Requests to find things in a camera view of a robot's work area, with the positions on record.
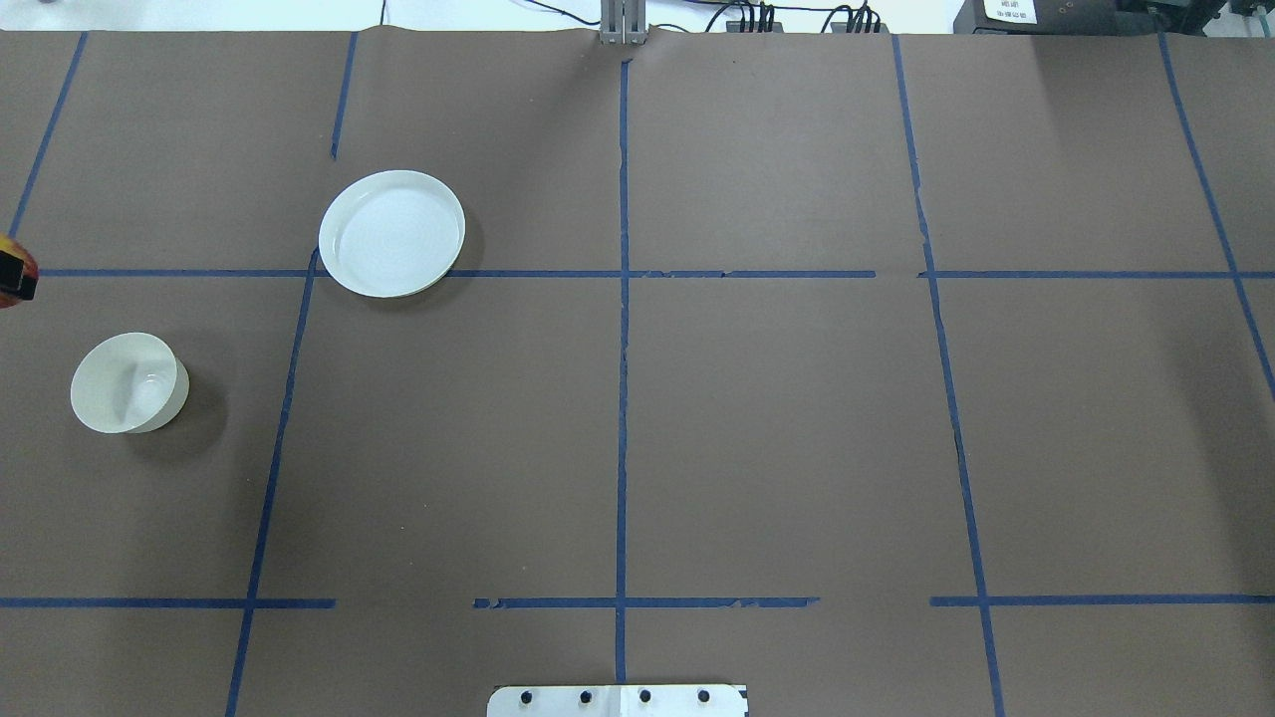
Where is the red yellow apple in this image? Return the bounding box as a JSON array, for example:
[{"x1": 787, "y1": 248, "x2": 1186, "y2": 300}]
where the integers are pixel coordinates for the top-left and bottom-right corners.
[{"x1": 1, "y1": 233, "x2": 40, "y2": 310}]

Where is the white bowl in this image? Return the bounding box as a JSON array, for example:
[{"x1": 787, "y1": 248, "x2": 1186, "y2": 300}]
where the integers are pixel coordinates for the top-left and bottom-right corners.
[{"x1": 70, "y1": 332, "x2": 190, "y2": 434}]

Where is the white round plate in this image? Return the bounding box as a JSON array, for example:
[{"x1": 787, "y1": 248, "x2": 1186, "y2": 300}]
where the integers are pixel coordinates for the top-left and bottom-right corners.
[{"x1": 316, "y1": 168, "x2": 465, "y2": 299}]

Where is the black box with label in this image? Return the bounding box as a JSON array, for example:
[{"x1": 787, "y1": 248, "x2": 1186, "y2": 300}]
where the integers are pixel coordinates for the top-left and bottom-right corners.
[{"x1": 951, "y1": 1, "x2": 1160, "y2": 37}]

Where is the aluminium frame post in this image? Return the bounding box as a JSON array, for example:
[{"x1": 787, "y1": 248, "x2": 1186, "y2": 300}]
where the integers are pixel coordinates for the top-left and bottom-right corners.
[{"x1": 598, "y1": 0, "x2": 649, "y2": 46}]

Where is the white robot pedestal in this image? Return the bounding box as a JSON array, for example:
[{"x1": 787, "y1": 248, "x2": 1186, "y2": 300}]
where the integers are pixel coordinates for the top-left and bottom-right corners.
[{"x1": 486, "y1": 683, "x2": 750, "y2": 716}]

